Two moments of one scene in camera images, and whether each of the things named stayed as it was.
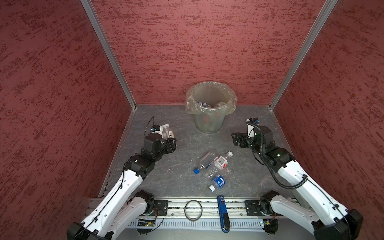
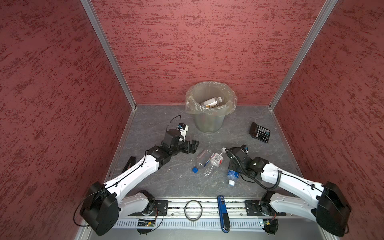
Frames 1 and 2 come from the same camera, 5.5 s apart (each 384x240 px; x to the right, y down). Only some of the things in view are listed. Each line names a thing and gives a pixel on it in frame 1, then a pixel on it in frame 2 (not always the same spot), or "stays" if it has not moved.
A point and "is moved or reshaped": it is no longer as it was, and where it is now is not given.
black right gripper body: [246, 142] -> [233, 166]
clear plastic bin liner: [210, 98] stays
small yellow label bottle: [167, 134] is moved or reshaped
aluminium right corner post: [328, 5] stays
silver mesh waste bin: [210, 101] stays
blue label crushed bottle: [218, 181] -> [232, 177]
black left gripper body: [167, 147] -> [184, 147]
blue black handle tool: [223, 215] stays
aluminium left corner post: [93, 17] stays
